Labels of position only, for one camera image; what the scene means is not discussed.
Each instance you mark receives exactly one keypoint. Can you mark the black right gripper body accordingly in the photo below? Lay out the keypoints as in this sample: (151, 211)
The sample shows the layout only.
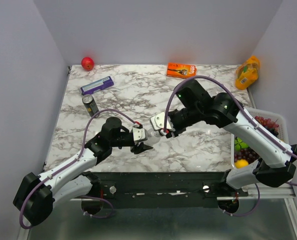
(179, 125)

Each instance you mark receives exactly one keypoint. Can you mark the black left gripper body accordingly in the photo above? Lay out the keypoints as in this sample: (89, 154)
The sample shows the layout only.
(136, 149)

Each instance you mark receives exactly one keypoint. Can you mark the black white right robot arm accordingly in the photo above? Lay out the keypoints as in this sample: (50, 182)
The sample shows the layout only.
(190, 103)

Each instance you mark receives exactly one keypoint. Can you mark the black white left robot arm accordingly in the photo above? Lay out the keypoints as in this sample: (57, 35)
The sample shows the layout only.
(37, 195)

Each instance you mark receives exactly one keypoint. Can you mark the orange razor box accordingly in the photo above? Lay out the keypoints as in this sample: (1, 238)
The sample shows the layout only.
(179, 70)

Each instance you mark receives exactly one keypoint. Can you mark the green toy fruit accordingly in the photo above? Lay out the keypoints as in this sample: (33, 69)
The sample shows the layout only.
(239, 144)

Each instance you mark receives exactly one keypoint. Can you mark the black drink can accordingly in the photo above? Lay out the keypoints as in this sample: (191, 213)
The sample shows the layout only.
(90, 104)

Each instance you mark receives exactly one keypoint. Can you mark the yellow lemon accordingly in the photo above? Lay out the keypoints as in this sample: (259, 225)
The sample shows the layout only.
(241, 163)

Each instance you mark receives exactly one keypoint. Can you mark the purple grape bunch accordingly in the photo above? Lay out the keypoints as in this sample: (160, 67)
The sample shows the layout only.
(248, 153)

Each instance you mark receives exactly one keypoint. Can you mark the purple white flat box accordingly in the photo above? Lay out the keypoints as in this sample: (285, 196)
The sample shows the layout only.
(96, 86)

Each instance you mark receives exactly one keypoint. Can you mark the orange snack bag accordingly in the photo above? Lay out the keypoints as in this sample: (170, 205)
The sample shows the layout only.
(247, 73)

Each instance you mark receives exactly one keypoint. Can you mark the red apple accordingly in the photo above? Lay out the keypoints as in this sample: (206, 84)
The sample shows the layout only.
(87, 63)

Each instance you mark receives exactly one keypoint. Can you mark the white plastic basket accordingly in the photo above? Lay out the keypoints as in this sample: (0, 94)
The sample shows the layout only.
(273, 155)

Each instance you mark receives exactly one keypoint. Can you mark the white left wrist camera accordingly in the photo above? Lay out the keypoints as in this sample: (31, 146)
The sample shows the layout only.
(139, 135)

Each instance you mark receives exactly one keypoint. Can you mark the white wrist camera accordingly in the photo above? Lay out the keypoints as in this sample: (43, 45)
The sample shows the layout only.
(139, 135)
(158, 119)

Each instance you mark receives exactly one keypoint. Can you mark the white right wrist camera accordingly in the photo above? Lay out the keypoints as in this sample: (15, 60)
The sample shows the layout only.
(158, 119)

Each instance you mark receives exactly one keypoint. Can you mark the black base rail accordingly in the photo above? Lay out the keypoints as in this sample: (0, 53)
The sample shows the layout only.
(148, 190)

